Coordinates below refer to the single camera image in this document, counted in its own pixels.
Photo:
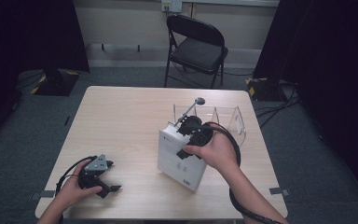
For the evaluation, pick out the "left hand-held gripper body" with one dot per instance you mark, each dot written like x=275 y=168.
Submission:
x=97 y=165

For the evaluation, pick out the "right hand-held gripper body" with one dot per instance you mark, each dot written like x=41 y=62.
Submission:
x=195 y=130

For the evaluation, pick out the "white book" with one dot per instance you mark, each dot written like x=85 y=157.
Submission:
x=180 y=168

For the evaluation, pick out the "clear acrylic book organizer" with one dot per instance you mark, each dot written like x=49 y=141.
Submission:
x=227 y=115

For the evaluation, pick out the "person's right hand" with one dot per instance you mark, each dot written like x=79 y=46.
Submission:
x=219 y=152

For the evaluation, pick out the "person's left hand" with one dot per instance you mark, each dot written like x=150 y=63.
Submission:
x=71 y=193

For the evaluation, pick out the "round dark table grommet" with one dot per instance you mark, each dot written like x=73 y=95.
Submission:
x=200 y=100

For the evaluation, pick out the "grey tape strip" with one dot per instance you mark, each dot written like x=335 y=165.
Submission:
x=279 y=191
x=45 y=194

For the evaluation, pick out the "black stand base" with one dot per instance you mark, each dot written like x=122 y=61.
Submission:
x=262 y=88
x=56 y=82

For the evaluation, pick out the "black folding chair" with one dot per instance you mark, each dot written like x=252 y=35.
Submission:
x=199 y=51

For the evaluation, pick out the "black curtain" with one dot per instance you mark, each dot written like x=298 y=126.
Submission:
x=28 y=37
x=329 y=77

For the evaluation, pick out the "white wall socket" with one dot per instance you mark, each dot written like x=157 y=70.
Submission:
x=171 y=5

